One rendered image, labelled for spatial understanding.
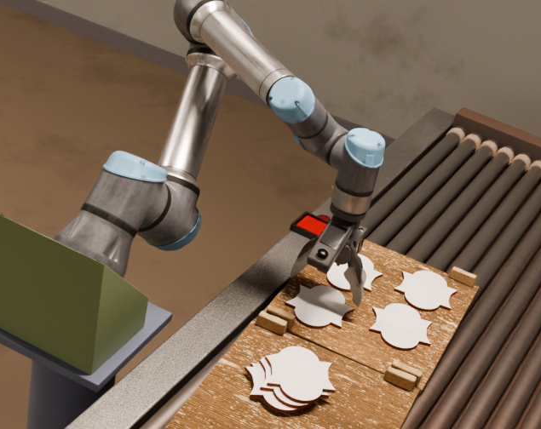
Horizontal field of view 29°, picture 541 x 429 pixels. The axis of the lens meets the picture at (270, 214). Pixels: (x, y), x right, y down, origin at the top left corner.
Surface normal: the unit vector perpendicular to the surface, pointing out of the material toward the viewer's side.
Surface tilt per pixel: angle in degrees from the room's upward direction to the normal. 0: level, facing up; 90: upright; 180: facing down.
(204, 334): 0
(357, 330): 0
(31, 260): 90
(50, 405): 90
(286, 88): 47
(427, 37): 90
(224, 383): 0
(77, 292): 90
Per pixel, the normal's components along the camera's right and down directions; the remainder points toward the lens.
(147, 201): 0.79, 0.29
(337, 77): -0.44, 0.42
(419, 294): 0.18, -0.83
